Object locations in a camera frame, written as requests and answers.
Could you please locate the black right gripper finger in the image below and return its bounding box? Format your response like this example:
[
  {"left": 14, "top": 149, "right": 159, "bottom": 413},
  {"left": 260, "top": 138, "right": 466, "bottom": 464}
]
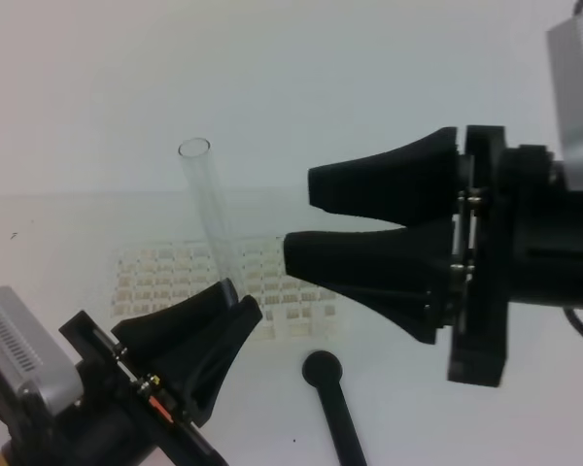
[
  {"left": 283, "top": 227, "right": 453, "bottom": 345},
  {"left": 307, "top": 127, "right": 459, "bottom": 227}
]

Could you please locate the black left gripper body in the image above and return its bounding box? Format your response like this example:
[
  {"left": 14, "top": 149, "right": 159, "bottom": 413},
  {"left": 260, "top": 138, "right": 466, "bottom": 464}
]
[{"left": 58, "top": 310, "right": 224, "bottom": 466}]

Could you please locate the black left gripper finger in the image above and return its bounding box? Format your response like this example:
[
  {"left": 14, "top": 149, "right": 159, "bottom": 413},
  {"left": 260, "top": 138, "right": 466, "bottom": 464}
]
[
  {"left": 152, "top": 296, "right": 262, "bottom": 427},
  {"left": 112, "top": 279, "right": 237, "bottom": 377}
]

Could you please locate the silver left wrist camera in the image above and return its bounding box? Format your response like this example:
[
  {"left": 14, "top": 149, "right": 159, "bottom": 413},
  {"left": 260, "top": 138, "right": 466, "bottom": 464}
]
[{"left": 0, "top": 286, "right": 84, "bottom": 416}]

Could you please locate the white test tube rack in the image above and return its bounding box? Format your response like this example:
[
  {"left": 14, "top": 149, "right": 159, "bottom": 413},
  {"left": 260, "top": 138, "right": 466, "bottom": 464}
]
[{"left": 109, "top": 236, "right": 345, "bottom": 341}]

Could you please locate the clear glass test tube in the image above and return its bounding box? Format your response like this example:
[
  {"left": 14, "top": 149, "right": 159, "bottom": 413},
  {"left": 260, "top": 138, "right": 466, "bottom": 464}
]
[{"left": 178, "top": 137, "right": 247, "bottom": 300}]

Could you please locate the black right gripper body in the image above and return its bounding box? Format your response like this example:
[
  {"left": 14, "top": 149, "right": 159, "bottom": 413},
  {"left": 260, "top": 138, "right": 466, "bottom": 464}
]
[{"left": 447, "top": 125, "right": 583, "bottom": 387}]

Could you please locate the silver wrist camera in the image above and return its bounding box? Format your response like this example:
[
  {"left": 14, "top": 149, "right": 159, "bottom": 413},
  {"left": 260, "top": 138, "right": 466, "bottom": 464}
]
[
  {"left": 0, "top": 286, "right": 84, "bottom": 416},
  {"left": 546, "top": 1, "right": 583, "bottom": 191}
]

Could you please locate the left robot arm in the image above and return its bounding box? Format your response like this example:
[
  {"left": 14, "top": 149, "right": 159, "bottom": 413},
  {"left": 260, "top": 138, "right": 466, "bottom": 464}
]
[{"left": 0, "top": 280, "right": 262, "bottom": 465}]

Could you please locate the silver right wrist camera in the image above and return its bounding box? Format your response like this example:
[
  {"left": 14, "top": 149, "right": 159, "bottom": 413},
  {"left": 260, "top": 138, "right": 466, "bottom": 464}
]
[{"left": 546, "top": 1, "right": 583, "bottom": 191}]

